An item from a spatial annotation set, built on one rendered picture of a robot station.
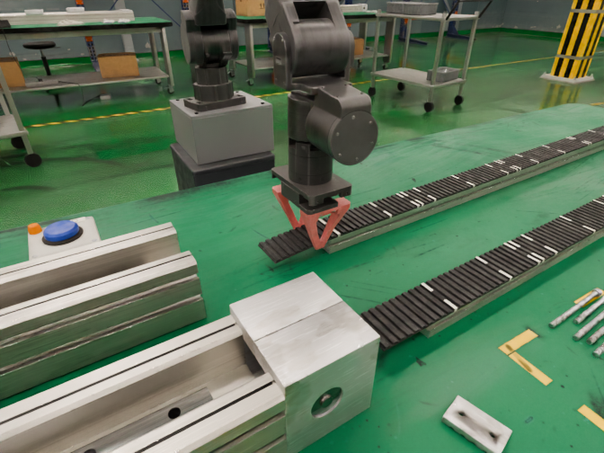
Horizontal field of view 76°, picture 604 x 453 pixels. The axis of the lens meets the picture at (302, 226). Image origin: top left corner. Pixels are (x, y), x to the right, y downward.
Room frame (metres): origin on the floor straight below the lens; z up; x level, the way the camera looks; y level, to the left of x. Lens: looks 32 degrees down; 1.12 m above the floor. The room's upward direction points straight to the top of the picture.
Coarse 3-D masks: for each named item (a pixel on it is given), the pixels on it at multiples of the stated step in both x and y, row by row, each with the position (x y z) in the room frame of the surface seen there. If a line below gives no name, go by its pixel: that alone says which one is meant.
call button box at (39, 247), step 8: (80, 224) 0.45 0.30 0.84; (88, 224) 0.45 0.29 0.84; (40, 232) 0.43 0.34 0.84; (80, 232) 0.43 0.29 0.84; (88, 232) 0.43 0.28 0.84; (96, 232) 0.43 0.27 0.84; (32, 240) 0.41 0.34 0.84; (40, 240) 0.41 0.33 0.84; (64, 240) 0.41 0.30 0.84; (72, 240) 0.41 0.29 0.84; (80, 240) 0.41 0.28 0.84; (88, 240) 0.41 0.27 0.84; (96, 240) 0.41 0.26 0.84; (32, 248) 0.39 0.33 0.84; (40, 248) 0.39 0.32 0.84; (48, 248) 0.39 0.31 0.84; (56, 248) 0.39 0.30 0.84; (64, 248) 0.39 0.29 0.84; (72, 248) 0.40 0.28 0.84; (32, 256) 0.38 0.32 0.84; (40, 256) 0.38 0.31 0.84
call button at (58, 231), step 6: (60, 222) 0.43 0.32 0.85; (66, 222) 0.43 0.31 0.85; (72, 222) 0.44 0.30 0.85; (48, 228) 0.42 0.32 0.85; (54, 228) 0.42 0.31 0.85; (60, 228) 0.42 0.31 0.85; (66, 228) 0.42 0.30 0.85; (72, 228) 0.42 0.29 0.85; (78, 228) 0.43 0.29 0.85; (48, 234) 0.41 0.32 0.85; (54, 234) 0.41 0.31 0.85; (60, 234) 0.41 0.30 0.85; (66, 234) 0.41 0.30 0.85; (72, 234) 0.42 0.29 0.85; (48, 240) 0.41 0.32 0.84; (54, 240) 0.40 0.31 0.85; (60, 240) 0.41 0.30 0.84
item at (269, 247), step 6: (270, 240) 0.46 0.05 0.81; (264, 246) 0.44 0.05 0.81; (270, 246) 0.45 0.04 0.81; (276, 246) 0.44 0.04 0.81; (264, 252) 0.44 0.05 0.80; (270, 252) 0.43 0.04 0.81; (276, 252) 0.43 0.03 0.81; (282, 252) 0.43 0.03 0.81; (276, 258) 0.42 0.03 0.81; (282, 258) 0.42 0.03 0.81
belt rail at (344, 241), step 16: (592, 144) 0.86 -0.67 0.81; (560, 160) 0.80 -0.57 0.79; (512, 176) 0.70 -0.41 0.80; (528, 176) 0.73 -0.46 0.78; (464, 192) 0.62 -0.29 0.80; (480, 192) 0.65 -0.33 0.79; (432, 208) 0.59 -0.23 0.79; (448, 208) 0.60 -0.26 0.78; (384, 224) 0.53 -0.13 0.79; (400, 224) 0.54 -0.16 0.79; (336, 240) 0.47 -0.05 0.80; (352, 240) 0.49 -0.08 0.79
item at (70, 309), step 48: (144, 240) 0.38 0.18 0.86; (0, 288) 0.30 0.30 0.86; (48, 288) 0.32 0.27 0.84; (96, 288) 0.29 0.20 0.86; (144, 288) 0.30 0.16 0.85; (192, 288) 0.33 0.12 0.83; (0, 336) 0.24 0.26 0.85; (48, 336) 0.26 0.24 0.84; (96, 336) 0.28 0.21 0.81; (144, 336) 0.30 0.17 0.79; (0, 384) 0.23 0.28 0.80
